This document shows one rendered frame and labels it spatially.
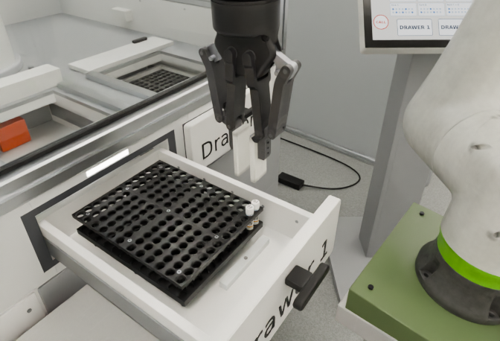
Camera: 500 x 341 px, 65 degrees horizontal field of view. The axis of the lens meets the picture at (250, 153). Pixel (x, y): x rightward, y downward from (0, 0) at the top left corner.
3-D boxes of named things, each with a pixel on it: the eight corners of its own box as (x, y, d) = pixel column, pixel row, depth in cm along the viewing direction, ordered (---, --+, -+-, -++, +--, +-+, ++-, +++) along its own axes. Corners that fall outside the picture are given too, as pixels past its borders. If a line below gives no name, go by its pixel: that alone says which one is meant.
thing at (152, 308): (318, 245, 62) (323, 216, 58) (214, 384, 44) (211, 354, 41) (144, 162, 81) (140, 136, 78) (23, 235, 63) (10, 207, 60)
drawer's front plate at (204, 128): (271, 119, 100) (272, 78, 94) (194, 174, 80) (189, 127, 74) (265, 118, 100) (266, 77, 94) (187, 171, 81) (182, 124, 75)
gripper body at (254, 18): (191, -6, 41) (199, 77, 46) (258, 3, 37) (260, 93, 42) (234, -17, 46) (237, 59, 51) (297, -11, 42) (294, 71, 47)
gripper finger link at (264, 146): (263, 119, 50) (283, 125, 48) (263, 153, 52) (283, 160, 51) (256, 124, 48) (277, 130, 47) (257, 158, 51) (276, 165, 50)
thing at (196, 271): (263, 210, 59) (263, 207, 59) (182, 289, 47) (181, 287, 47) (253, 205, 60) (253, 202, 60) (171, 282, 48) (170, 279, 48)
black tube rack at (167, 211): (262, 237, 63) (263, 207, 59) (186, 319, 50) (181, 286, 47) (164, 187, 73) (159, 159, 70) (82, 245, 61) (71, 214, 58)
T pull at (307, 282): (329, 271, 49) (330, 263, 48) (300, 314, 44) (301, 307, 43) (304, 258, 51) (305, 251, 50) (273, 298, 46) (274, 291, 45)
